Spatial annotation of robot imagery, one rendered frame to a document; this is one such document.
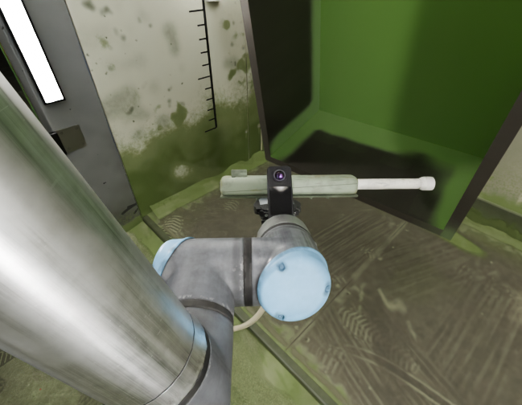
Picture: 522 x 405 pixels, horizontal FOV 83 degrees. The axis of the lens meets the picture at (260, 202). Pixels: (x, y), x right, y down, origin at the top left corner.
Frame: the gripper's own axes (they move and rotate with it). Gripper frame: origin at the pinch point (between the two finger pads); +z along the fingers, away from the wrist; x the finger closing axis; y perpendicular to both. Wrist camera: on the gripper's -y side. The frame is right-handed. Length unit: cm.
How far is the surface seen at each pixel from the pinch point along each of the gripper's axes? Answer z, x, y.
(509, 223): 51, 106, 28
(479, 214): 59, 99, 26
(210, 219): 67, -26, 28
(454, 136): 25, 58, -12
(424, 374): 3, 45, 57
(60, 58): 35, -64, -37
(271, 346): 12, 0, 53
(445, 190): 14, 50, 3
